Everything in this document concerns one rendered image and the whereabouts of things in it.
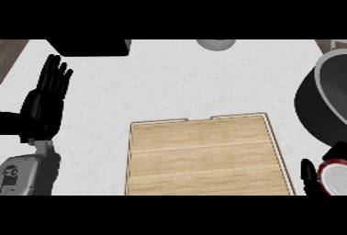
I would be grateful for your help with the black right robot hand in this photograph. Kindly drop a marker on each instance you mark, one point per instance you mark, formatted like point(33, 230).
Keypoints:
point(310, 179)

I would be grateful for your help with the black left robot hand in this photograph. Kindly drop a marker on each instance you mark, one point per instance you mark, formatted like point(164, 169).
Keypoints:
point(43, 104)

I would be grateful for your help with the red can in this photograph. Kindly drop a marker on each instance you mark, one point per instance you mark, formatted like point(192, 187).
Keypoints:
point(334, 177)

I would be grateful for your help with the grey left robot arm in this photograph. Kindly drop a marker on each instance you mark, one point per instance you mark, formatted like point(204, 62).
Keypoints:
point(28, 171)

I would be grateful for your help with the wooden tray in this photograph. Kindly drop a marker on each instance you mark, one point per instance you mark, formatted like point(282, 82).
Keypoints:
point(207, 156)

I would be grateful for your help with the black pot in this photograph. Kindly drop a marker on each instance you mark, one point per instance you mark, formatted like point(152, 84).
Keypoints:
point(326, 98)

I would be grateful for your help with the black appliance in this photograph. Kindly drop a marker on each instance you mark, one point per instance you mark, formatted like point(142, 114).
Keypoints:
point(90, 47)

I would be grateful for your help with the grey bowl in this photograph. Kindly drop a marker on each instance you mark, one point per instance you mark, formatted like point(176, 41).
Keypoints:
point(216, 44)

